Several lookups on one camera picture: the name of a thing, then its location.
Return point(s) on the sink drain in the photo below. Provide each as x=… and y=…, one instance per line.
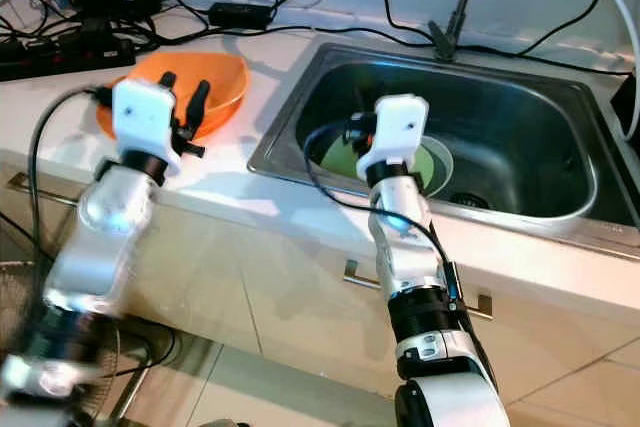
x=468, y=199

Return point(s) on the black power strip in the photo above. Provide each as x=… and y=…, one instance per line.
x=60, y=55

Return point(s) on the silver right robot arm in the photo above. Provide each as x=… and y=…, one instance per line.
x=400, y=247

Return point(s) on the orange bowl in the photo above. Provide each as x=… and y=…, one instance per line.
x=225, y=77

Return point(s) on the green plate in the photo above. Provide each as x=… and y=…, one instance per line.
x=335, y=152

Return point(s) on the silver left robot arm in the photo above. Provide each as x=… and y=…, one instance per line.
x=110, y=217

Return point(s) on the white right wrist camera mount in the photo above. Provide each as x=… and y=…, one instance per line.
x=400, y=127

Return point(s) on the grey floor fan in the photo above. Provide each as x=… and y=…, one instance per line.
x=15, y=292

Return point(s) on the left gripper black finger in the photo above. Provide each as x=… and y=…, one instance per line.
x=167, y=79
x=198, y=102

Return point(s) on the black power adapter brick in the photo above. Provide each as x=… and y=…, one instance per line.
x=240, y=15

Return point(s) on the stainless steel sink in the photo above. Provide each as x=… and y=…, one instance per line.
x=510, y=127

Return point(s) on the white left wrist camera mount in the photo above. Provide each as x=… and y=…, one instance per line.
x=145, y=112

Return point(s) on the slanted metal rod with clamp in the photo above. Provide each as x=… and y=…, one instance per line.
x=460, y=2

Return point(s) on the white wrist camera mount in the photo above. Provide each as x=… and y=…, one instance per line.
x=400, y=127
x=145, y=112

